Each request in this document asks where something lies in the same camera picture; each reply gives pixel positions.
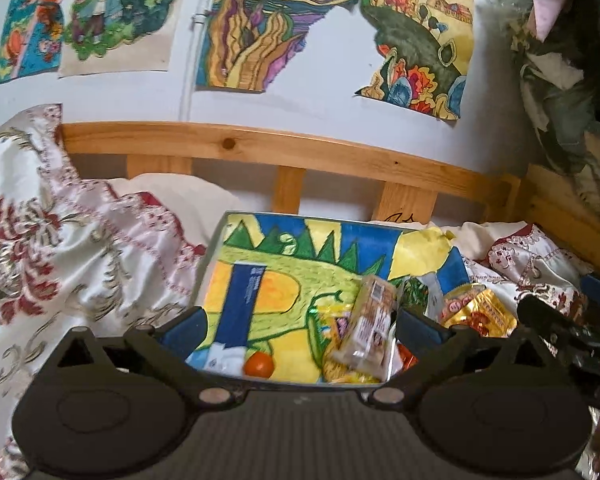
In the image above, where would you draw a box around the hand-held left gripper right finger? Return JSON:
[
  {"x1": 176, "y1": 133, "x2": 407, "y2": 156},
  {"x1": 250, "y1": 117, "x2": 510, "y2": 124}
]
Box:
[{"x1": 368, "y1": 308, "x2": 552, "y2": 409}]

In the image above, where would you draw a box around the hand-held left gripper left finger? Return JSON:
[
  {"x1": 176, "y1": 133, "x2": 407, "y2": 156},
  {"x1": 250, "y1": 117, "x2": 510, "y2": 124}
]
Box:
[{"x1": 54, "y1": 306, "x2": 234, "y2": 410}]

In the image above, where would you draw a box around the red snack packet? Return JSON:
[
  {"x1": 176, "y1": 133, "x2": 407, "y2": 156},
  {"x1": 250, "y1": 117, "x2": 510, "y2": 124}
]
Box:
[{"x1": 397, "y1": 345, "x2": 422, "y2": 374}]

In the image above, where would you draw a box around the green snack packet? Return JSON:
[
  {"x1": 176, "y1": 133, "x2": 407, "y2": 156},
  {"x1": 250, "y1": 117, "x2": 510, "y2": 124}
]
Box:
[{"x1": 397, "y1": 277, "x2": 444, "y2": 322}]

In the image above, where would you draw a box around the clear biscuit packet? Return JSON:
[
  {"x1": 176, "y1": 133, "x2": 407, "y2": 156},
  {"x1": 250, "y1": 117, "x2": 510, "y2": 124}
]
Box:
[{"x1": 329, "y1": 275, "x2": 399, "y2": 379}]

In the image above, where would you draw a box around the golden snack packet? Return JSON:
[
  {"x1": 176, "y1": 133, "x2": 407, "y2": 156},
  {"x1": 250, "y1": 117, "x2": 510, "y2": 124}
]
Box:
[{"x1": 439, "y1": 283, "x2": 519, "y2": 339}]

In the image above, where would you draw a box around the blue snack packet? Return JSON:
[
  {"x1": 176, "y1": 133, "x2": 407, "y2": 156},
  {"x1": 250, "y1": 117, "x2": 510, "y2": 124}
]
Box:
[{"x1": 217, "y1": 262, "x2": 267, "y2": 349}]

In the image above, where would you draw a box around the orange tangerine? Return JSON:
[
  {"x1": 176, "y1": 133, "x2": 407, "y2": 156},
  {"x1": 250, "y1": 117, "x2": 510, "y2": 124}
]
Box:
[{"x1": 243, "y1": 351, "x2": 276, "y2": 379}]

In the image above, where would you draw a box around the yellow pink snack packet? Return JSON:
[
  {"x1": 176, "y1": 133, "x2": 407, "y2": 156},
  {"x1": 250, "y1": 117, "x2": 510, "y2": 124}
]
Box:
[{"x1": 307, "y1": 309, "x2": 387, "y2": 385}]

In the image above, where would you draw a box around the crumpled floral cloth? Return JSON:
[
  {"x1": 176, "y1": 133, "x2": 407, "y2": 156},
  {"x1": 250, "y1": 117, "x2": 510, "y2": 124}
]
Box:
[{"x1": 439, "y1": 220, "x2": 595, "y2": 322}]

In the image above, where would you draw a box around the colourful painted tray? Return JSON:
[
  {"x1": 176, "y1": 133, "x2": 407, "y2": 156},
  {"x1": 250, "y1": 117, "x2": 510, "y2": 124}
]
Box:
[{"x1": 190, "y1": 213, "x2": 474, "y2": 384}]

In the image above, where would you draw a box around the floral satin quilt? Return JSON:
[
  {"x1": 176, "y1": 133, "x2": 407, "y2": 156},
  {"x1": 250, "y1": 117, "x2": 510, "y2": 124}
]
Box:
[{"x1": 0, "y1": 104, "x2": 209, "y2": 480}]

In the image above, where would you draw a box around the pile of mixed cloths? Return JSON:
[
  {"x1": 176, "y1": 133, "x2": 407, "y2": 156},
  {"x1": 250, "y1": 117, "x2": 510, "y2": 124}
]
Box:
[{"x1": 517, "y1": 35, "x2": 600, "y2": 197}]

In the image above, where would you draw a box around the wooden bed headboard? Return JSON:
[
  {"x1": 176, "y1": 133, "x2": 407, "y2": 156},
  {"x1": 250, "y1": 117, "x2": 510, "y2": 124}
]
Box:
[{"x1": 0, "y1": 120, "x2": 524, "y2": 224}]

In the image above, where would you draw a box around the pile of dark clothes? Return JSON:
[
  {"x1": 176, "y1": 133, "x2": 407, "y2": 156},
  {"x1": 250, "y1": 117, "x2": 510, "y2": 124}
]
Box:
[{"x1": 509, "y1": 0, "x2": 600, "y2": 126}]

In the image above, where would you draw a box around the pink cloth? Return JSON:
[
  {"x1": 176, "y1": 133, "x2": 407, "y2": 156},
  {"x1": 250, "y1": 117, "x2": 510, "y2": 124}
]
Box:
[{"x1": 527, "y1": 0, "x2": 569, "y2": 44}]

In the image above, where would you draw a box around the clear plastic bag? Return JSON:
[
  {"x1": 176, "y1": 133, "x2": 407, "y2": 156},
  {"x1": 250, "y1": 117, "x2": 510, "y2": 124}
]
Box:
[{"x1": 489, "y1": 0, "x2": 537, "y2": 52}]

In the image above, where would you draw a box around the landscape mushroom painting poster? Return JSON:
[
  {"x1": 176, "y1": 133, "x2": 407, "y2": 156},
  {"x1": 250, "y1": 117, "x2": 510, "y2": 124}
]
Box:
[{"x1": 355, "y1": 0, "x2": 476, "y2": 122}]

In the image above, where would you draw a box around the swirly sky painting poster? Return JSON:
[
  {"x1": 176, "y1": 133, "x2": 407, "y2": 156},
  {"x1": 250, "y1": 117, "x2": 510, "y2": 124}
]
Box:
[{"x1": 195, "y1": 0, "x2": 369, "y2": 94}]

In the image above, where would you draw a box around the blonde cartoon character poster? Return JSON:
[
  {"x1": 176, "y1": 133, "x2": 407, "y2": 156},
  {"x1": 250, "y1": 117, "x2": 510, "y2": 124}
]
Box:
[{"x1": 57, "y1": 0, "x2": 191, "y2": 79}]

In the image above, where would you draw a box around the orange-haired girl poster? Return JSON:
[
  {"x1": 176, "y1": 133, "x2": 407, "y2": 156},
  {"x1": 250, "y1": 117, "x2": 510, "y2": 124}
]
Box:
[{"x1": 0, "y1": 0, "x2": 89, "y2": 86}]

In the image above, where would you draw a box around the wooden side rail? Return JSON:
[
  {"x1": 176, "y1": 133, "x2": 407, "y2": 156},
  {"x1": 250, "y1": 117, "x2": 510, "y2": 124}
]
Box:
[{"x1": 524, "y1": 162, "x2": 600, "y2": 272}]

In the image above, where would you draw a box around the white wall pipe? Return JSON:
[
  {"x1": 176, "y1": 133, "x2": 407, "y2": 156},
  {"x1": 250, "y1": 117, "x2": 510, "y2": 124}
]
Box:
[{"x1": 178, "y1": 0, "x2": 222, "y2": 124}]

